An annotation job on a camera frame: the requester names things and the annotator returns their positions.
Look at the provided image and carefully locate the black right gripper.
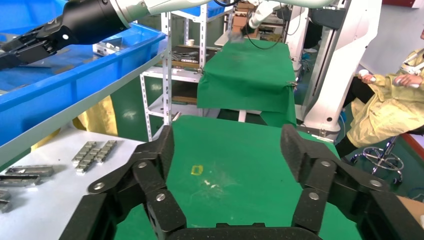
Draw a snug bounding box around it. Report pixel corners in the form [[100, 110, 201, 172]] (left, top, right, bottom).
[[0, 0, 132, 71]]

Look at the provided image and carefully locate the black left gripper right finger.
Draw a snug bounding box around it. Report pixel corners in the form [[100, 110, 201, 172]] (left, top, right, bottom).
[[280, 124, 424, 240]]

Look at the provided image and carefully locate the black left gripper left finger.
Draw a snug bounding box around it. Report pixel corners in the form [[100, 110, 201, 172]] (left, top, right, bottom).
[[58, 125, 187, 240]]

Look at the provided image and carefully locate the white handheld controller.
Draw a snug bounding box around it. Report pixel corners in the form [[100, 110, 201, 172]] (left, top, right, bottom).
[[392, 77, 421, 89], [358, 68, 378, 83]]

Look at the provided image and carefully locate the pile of metal parts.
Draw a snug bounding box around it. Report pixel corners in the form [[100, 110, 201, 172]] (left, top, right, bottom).
[[171, 49, 201, 64]]

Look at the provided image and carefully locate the operator hand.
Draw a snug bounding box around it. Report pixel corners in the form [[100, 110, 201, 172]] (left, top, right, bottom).
[[394, 74, 424, 88], [358, 73, 378, 84]]

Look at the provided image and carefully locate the large blue plastic bin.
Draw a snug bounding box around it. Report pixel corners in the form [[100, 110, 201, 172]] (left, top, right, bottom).
[[0, 0, 168, 148]]

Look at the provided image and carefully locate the ribbed metal strip part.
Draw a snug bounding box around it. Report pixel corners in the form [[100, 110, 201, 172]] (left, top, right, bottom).
[[4, 164, 55, 178], [74, 158, 100, 174], [71, 141, 98, 168], [0, 174, 42, 187], [94, 140, 118, 164]]

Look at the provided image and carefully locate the chrome stool base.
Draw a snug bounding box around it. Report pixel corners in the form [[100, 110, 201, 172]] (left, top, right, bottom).
[[350, 127, 424, 186]]

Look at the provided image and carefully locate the brown cardboard box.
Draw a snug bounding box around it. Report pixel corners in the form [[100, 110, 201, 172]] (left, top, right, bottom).
[[396, 194, 424, 229]]

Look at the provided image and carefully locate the operator in yellow coat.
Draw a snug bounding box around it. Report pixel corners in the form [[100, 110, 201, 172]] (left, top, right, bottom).
[[334, 28, 424, 158]]

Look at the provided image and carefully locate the yellow plastic bag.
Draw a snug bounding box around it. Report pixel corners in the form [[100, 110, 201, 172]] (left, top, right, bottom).
[[31, 95, 119, 152]]

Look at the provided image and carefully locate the white paper sheet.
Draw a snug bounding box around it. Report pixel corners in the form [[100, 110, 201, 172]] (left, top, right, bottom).
[[0, 127, 145, 240]]

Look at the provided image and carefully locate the wooden board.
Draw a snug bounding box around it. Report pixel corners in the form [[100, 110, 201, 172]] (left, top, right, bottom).
[[171, 95, 199, 105], [172, 60, 202, 70]]

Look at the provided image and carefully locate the white headset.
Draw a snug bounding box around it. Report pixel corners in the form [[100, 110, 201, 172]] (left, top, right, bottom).
[[400, 48, 424, 75]]

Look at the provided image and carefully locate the white perforated storage rack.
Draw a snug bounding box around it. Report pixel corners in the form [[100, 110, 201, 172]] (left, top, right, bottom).
[[139, 0, 233, 142]]

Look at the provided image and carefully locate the small blue plastic bin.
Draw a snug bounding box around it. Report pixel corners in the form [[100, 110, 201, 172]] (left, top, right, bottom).
[[170, 0, 229, 19]]

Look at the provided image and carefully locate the cardboard boxes stack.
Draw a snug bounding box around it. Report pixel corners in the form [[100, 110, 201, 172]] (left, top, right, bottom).
[[231, 1, 263, 37]]

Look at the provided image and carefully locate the folded sheet metal bracket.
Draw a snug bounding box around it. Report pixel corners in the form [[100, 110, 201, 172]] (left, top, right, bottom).
[[92, 35, 124, 57]]

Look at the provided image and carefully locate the black looped cable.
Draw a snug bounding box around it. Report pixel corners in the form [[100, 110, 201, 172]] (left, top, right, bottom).
[[243, 28, 289, 51]]

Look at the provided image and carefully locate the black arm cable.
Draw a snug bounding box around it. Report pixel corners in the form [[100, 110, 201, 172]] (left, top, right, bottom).
[[213, 0, 241, 8]]

